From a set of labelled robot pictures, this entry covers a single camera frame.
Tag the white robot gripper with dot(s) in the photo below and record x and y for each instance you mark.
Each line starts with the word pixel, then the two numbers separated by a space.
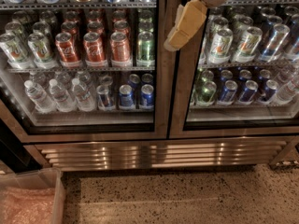
pixel 188 19

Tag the glass fridge door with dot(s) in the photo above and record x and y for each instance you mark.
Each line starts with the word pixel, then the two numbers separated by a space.
pixel 263 117
pixel 79 17

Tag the right fridge 7up can left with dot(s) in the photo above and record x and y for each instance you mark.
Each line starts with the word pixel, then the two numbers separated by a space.
pixel 220 46

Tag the fridge 7up can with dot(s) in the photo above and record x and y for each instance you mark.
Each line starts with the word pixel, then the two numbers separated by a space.
pixel 246 46
pixel 220 46

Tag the right fridge blue can left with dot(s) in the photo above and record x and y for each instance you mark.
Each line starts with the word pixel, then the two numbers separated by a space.
pixel 227 94

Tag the right fridge green can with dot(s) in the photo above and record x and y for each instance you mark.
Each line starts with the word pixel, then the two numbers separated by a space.
pixel 205 96

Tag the right fridge silver blue can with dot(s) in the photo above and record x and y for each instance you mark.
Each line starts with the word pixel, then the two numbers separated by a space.
pixel 271 49

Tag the right fridge blue can middle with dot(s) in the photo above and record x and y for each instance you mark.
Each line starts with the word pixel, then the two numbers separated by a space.
pixel 248 90

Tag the right fridge water bottle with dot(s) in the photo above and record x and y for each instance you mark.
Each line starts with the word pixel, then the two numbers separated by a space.
pixel 288 91

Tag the steel fridge base grille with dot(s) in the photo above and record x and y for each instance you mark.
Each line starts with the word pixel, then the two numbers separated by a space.
pixel 159 154

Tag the green soda can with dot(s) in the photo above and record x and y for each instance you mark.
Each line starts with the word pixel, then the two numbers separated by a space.
pixel 145 55

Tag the red coca cola can right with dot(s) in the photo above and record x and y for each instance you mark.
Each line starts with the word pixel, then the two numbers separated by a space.
pixel 121 51

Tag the red coca cola can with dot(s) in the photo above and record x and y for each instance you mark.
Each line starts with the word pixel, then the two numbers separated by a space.
pixel 69 56
pixel 121 51
pixel 94 48

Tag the blue pepsi can right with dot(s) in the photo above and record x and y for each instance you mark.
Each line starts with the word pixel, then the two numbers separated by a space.
pixel 147 97

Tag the blue pepsi can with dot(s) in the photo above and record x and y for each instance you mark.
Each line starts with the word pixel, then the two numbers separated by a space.
pixel 126 97
pixel 147 97

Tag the blue pepsi can left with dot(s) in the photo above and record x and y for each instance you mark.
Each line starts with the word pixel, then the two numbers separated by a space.
pixel 126 97

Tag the red coca cola can middle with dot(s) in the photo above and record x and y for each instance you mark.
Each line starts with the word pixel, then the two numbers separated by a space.
pixel 94 48

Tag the red bull can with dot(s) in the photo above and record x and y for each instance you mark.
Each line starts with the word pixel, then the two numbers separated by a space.
pixel 105 98

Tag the red coca cola can left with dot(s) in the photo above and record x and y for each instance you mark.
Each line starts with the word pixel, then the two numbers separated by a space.
pixel 69 56

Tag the middle water bottle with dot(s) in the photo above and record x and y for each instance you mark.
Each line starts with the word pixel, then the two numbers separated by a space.
pixel 61 96

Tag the left water bottle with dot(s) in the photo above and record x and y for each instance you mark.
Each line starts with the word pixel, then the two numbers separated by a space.
pixel 37 94

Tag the front left 7up can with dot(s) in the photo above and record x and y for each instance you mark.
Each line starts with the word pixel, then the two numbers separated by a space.
pixel 17 54

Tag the clear plastic bin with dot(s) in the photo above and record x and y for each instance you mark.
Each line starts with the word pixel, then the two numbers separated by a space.
pixel 43 179

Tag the pink bubble wrap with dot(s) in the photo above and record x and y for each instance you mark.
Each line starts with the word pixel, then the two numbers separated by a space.
pixel 27 206

